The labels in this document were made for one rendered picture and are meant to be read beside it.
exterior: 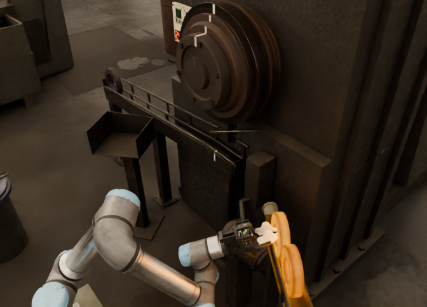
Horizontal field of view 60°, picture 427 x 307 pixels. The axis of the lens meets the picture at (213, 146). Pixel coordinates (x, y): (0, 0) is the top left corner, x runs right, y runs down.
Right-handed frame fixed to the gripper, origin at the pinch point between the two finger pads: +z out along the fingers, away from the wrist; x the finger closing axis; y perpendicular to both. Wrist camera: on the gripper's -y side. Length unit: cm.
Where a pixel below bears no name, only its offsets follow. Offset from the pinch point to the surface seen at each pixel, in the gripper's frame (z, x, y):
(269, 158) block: 4.5, 30.7, 7.5
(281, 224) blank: 1.7, -2.1, 6.4
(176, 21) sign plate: -18, 93, 52
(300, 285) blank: 1.8, -22.6, 3.4
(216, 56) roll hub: -2, 36, 53
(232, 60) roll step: 3, 35, 50
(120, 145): -66, 74, 9
